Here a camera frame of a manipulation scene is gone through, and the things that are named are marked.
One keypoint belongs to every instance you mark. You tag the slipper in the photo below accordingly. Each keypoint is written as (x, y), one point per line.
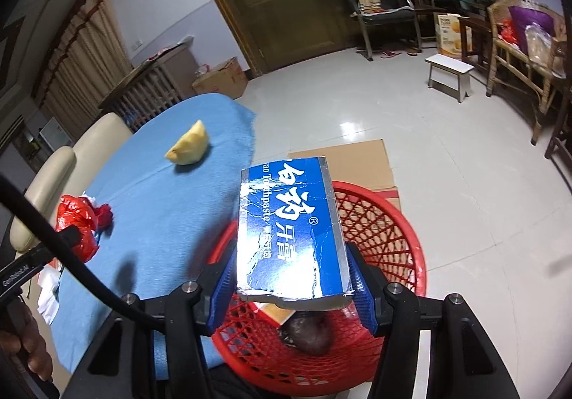
(391, 53)
(412, 51)

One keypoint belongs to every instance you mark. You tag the blue tablecloth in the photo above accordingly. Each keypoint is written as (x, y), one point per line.
(170, 211)

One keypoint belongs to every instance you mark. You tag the dark round fruit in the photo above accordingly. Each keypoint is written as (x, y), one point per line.
(308, 334)

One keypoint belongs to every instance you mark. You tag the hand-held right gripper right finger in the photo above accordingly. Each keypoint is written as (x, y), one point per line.
(362, 287)

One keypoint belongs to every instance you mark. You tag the brown cardboard piece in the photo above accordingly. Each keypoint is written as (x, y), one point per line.
(277, 315)

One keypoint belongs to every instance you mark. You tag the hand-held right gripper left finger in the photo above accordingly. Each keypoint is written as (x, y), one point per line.
(223, 287)

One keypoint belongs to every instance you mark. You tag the purple cushion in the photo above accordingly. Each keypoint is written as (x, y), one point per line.
(531, 19)

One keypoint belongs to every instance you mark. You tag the white framed board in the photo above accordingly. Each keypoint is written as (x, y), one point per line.
(56, 133)

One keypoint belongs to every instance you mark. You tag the yellow fruit peel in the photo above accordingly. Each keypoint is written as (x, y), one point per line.
(190, 146)

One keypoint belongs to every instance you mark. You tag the beige striped curtain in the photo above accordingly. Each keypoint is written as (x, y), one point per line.
(85, 55)

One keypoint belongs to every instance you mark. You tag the wooden slatted crib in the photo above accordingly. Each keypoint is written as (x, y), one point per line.
(152, 86)

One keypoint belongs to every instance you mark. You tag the black armchair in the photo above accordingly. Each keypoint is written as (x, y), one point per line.
(384, 14)

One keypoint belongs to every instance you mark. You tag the small white stool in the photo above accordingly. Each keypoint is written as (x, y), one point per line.
(449, 64)

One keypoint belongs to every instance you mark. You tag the flat cardboard sheet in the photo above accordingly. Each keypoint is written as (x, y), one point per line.
(357, 162)

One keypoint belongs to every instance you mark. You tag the person's left hand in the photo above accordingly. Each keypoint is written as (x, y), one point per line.
(29, 345)

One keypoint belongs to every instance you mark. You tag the white paper scrap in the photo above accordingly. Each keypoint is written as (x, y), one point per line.
(48, 296)

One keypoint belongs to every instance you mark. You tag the blue toothpaste box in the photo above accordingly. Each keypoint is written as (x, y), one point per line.
(290, 224)

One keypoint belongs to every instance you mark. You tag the white wall socket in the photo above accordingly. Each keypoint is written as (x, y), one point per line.
(137, 43)

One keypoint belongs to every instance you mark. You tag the dark wooden chair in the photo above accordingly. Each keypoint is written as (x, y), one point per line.
(561, 126)

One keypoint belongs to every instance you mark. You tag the clear plastic bag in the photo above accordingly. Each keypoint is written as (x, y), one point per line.
(538, 46)

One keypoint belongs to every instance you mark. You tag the wicker chair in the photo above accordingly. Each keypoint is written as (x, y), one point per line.
(505, 50)

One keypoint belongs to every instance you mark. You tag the small red bag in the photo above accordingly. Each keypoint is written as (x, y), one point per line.
(509, 33)

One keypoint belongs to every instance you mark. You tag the wooden double door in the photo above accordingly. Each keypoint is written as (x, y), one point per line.
(286, 23)

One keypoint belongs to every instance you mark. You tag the red plastic bag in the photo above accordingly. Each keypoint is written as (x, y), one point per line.
(78, 213)

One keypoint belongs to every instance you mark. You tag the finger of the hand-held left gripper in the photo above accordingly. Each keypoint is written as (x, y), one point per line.
(69, 236)

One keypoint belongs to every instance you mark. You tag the orange printed carton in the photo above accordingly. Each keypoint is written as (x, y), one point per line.
(451, 35)

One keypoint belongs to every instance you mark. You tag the cream leather chair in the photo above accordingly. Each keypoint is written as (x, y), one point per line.
(40, 193)
(102, 135)

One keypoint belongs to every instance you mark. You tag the red plastic basket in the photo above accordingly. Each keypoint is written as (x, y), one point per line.
(393, 238)

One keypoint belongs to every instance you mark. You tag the brown cardboard box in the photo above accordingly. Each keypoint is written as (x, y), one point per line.
(219, 77)

